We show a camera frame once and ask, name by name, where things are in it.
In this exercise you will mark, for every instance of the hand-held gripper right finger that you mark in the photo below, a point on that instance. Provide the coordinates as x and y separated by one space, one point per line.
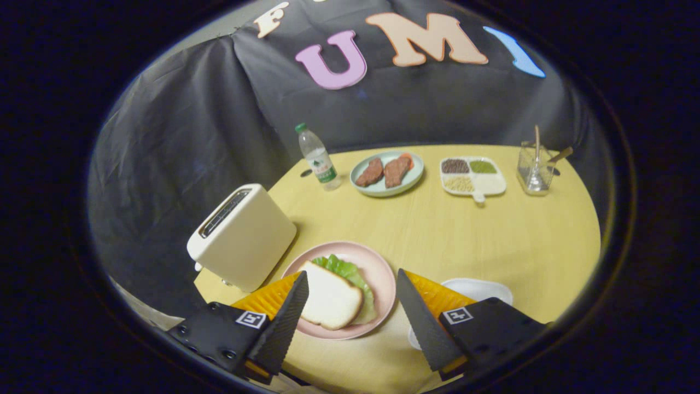
424 323

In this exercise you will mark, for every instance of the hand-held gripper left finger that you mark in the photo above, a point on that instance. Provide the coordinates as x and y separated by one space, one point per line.
284 323

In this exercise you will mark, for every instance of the plain white bread slice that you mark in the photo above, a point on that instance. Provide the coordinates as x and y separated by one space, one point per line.
333 298

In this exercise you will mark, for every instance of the green lettuce leaf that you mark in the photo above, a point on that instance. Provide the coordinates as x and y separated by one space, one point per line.
350 271

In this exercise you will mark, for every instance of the white plate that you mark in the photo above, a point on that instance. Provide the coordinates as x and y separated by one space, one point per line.
481 287

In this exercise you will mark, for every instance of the pink plate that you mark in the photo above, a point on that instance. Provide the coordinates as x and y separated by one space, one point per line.
377 273

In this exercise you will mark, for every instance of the cream white toaster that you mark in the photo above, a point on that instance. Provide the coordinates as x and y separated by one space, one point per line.
251 241

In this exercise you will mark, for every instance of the heap of pale soybeans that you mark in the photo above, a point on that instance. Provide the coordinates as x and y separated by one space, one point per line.
458 184

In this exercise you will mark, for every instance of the pale green plate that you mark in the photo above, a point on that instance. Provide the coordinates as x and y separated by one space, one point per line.
413 178

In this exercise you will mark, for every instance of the white divided dish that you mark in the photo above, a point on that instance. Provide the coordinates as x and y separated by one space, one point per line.
489 185

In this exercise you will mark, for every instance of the brown meat piece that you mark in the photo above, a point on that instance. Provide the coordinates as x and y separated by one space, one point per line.
395 172
371 173

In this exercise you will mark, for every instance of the heap of dark beans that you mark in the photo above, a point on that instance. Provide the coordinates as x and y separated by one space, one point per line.
455 166

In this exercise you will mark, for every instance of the orange carrot slice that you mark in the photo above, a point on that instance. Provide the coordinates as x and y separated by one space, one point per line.
408 160

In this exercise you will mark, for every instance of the clear plastic water bottle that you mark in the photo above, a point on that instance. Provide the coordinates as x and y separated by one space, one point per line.
320 161

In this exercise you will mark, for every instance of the heap of green beans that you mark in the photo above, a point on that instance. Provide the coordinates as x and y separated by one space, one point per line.
483 167

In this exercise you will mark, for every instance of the clear utensil holder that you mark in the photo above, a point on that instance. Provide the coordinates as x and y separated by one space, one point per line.
533 180

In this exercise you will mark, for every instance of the black backdrop cloth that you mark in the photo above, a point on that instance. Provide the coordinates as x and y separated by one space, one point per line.
191 137

